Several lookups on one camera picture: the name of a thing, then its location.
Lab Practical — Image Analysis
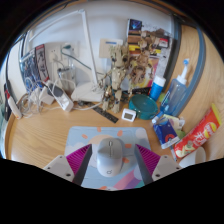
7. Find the tan tree figure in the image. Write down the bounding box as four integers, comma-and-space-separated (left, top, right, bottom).
101, 44, 131, 114

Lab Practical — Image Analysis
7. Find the red chips can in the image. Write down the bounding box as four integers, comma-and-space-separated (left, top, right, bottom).
173, 103, 223, 159

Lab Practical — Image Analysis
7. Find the white mug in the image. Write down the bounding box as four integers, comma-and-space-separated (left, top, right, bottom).
178, 145, 208, 169

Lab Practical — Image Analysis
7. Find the colourful printed box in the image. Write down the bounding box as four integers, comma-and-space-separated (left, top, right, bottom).
127, 18, 174, 89

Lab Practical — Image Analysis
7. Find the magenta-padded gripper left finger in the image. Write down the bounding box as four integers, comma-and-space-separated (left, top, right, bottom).
43, 143, 94, 187

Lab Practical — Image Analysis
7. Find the cloud print mouse pad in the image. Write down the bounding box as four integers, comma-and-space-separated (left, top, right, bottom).
63, 125, 153, 190

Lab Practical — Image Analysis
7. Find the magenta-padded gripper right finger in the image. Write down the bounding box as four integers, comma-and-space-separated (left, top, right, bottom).
133, 144, 183, 186

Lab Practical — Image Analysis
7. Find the grey computer mouse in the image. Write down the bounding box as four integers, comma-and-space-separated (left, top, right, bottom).
96, 137, 125, 178

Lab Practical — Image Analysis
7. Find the blue drink carton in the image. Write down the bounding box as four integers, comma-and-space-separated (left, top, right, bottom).
153, 114, 181, 150

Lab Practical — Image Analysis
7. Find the blue spray bottle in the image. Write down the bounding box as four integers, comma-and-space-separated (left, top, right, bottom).
159, 58, 191, 118

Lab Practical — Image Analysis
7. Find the teal round tin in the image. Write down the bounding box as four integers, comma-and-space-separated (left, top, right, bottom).
128, 93, 159, 121

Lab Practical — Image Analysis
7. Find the white charger block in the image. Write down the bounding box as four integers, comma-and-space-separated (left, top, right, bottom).
38, 87, 54, 106

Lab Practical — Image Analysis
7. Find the white wall outlet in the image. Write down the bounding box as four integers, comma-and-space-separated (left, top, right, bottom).
48, 46, 63, 63

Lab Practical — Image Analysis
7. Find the black ruler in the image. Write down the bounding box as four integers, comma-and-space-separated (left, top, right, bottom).
91, 104, 120, 124

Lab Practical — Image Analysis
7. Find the white red-capped lotion pump bottle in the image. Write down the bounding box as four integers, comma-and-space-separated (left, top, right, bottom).
4, 87, 23, 120

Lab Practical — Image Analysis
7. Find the small white cube clock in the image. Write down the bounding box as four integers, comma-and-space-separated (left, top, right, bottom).
121, 107, 137, 123

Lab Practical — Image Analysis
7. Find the blue white-capped tube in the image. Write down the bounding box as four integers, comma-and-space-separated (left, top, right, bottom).
148, 75, 167, 103

